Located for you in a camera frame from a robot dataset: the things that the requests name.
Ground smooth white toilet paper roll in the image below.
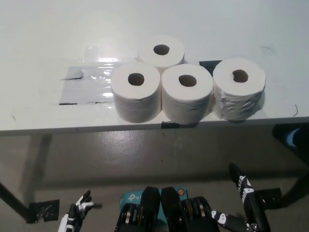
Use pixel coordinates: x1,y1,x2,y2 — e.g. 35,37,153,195
161,64,214,124
137,33,186,68
111,63,162,123

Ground black robot body blocks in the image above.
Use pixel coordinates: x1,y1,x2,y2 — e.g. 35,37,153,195
114,185,222,232

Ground teal tp-link box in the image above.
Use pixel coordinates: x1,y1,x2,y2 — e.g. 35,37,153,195
120,185,189,220

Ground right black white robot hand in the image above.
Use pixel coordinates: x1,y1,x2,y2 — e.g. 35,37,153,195
210,161,269,232

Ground black object with blue patch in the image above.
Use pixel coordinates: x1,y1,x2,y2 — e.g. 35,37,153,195
272,123,309,148

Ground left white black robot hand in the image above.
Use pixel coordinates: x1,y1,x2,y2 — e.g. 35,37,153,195
57,190,102,232

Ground black tape patch on table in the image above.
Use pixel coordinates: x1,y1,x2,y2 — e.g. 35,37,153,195
199,60,223,76

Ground small black tape strip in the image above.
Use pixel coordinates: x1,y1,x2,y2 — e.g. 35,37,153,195
161,121,181,129

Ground black floor tape patch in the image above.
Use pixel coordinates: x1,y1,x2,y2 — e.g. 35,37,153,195
255,188,283,210
25,199,60,223

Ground grey tape patch with clear film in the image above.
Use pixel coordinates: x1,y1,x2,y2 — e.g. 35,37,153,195
52,44,140,106

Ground wrinkled white toilet paper roll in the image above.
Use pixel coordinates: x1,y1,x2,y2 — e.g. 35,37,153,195
212,57,267,121

